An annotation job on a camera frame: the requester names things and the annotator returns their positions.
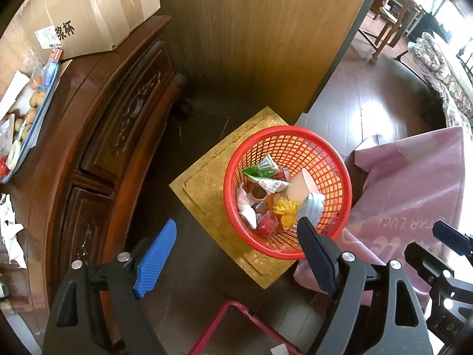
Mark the clear plastic cup red paper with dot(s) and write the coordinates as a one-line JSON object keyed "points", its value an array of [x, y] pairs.
{"points": [[267, 224]]}

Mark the wooden chair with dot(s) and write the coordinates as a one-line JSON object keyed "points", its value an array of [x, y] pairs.
{"points": [[398, 16]]}

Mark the red plastic mesh basket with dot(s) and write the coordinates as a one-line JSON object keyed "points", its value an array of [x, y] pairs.
{"points": [[314, 166]]}

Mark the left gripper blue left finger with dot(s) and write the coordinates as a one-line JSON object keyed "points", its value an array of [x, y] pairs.
{"points": [[151, 263]]}

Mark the green white wrapper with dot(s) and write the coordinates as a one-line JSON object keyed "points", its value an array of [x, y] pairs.
{"points": [[266, 168]]}

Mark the pink stool frame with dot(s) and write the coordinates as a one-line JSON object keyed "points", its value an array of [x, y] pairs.
{"points": [[237, 330]]}

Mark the wooden partition panel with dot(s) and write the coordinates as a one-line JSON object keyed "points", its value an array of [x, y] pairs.
{"points": [[244, 55]]}

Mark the dark carved wooden cabinet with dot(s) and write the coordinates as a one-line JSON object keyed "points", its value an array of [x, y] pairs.
{"points": [[76, 191]]}

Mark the pink purple tablecloth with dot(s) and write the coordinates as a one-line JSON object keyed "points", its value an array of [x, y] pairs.
{"points": [[411, 184]]}

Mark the cardboard box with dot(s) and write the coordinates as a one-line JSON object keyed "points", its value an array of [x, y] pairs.
{"points": [[78, 27]]}

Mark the floral bed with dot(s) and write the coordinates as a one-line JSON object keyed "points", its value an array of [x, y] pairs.
{"points": [[445, 74]]}

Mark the walnut shell half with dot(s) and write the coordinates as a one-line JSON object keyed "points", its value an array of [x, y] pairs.
{"points": [[258, 193]]}

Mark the white tissue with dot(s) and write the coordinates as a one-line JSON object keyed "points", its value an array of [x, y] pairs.
{"points": [[245, 208]]}

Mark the tray with snacks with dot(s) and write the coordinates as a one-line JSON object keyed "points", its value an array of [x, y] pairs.
{"points": [[23, 108]]}

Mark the blue face mask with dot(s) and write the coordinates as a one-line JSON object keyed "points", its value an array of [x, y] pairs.
{"points": [[312, 208]]}

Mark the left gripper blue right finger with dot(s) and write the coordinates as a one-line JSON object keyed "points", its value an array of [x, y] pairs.
{"points": [[322, 255]]}

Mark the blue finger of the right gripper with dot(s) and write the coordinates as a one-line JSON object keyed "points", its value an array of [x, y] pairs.
{"points": [[427, 266], [454, 240]]}

